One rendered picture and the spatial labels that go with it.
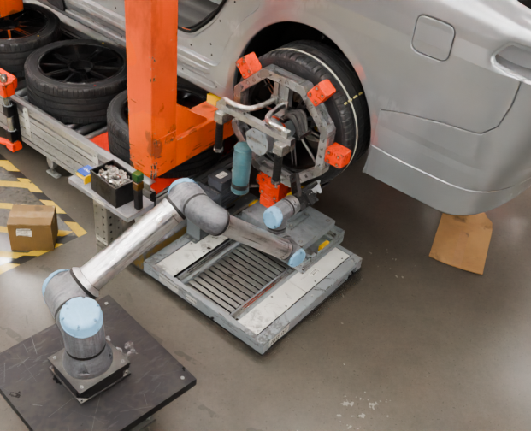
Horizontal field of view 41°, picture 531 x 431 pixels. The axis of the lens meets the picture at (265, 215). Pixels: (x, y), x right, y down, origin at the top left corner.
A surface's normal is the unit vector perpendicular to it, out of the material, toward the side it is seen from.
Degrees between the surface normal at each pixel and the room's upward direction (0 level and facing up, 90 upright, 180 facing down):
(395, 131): 90
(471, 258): 2
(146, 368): 0
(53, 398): 0
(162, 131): 90
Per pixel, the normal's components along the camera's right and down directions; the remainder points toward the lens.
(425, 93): -0.63, 0.44
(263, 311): 0.09, -0.77
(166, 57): 0.77, 0.46
